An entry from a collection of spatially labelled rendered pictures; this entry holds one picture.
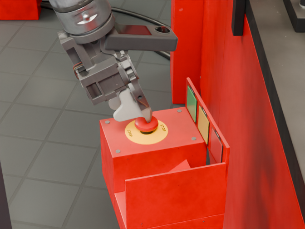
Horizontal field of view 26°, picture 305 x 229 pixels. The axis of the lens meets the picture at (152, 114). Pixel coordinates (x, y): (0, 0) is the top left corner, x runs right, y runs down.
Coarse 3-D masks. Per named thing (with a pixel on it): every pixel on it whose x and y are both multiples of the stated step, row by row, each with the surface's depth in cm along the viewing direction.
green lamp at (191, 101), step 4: (188, 88) 112; (188, 92) 112; (188, 96) 113; (192, 96) 110; (188, 100) 113; (192, 100) 110; (196, 100) 109; (188, 104) 113; (192, 104) 111; (188, 108) 114; (192, 108) 111; (192, 112) 112; (192, 116) 112
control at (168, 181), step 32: (192, 128) 111; (128, 160) 106; (160, 160) 108; (192, 160) 110; (224, 160) 99; (128, 192) 97; (160, 192) 99; (192, 192) 101; (224, 192) 103; (128, 224) 101; (160, 224) 103; (192, 224) 105
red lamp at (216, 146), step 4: (212, 132) 102; (212, 136) 103; (216, 136) 101; (212, 140) 103; (216, 140) 101; (212, 144) 103; (216, 144) 101; (220, 144) 99; (212, 148) 104; (216, 148) 101; (220, 148) 100; (212, 152) 104; (216, 152) 102; (220, 152) 100; (216, 156) 102; (220, 156) 100; (216, 160) 102; (220, 160) 101
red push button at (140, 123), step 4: (152, 116) 110; (136, 120) 109; (140, 120) 109; (144, 120) 109; (152, 120) 109; (156, 120) 109; (136, 124) 109; (140, 124) 108; (144, 124) 108; (148, 124) 108; (152, 124) 108; (156, 124) 109; (140, 128) 108; (144, 128) 108; (148, 128) 108; (152, 128) 108; (144, 132) 109; (148, 132) 109
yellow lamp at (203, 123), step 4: (200, 108) 107; (200, 112) 107; (200, 116) 107; (204, 116) 105; (200, 120) 108; (204, 120) 106; (200, 124) 108; (204, 124) 106; (200, 128) 108; (204, 128) 106; (200, 132) 109; (204, 132) 107; (204, 136) 107
